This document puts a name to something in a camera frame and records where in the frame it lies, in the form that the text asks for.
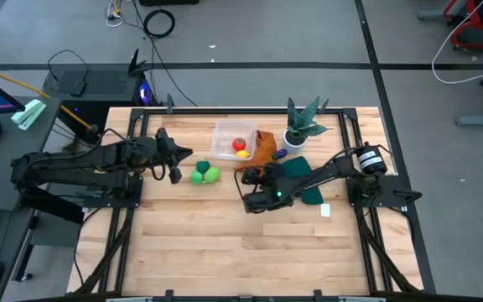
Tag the yellow toy lemon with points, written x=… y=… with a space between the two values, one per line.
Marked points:
x=242 y=154

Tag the small light green toy lime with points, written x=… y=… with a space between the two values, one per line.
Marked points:
x=196 y=177

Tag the grey metal floor leg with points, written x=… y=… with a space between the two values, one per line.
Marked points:
x=432 y=15
x=482 y=121

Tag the purple toy eggplant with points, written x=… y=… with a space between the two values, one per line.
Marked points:
x=280 y=154

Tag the black aluminium rig frame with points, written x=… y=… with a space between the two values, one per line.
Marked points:
x=245 y=111

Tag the black wifi antenna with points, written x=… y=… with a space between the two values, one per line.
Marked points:
x=134 y=63

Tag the clear plastic tupperware container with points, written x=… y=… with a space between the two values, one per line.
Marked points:
x=224 y=138

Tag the black computer tower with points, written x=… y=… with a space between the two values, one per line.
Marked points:
x=107 y=84

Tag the mint green stapler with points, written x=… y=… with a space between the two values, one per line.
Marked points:
x=29 y=114

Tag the orange cloth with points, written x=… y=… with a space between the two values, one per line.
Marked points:
x=264 y=149

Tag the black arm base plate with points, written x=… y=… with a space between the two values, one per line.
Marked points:
x=111 y=199
x=392 y=189

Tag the red toy tomato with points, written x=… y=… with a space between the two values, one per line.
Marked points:
x=239 y=144

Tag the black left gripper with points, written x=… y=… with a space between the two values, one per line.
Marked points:
x=165 y=151

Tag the small black box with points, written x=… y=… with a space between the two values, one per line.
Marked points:
x=74 y=81

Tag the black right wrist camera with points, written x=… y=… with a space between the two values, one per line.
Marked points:
x=251 y=176

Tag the small white card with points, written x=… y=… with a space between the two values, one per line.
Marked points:
x=325 y=210

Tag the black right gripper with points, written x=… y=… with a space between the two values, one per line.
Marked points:
x=264 y=198

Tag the green snake plant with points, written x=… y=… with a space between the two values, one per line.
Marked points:
x=302 y=121

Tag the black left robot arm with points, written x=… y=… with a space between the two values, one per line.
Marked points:
x=78 y=168

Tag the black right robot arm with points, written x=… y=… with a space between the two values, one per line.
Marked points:
x=329 y=172

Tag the white plant pot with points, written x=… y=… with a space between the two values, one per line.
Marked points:
x=294 y=147

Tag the dark green cloth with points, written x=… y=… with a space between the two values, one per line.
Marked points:
x=298 y=168

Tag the large light green toy fruit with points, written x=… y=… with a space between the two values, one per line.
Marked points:
x=212 y=175

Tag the red and black chair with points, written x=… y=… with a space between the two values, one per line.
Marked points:
x=476 y=27

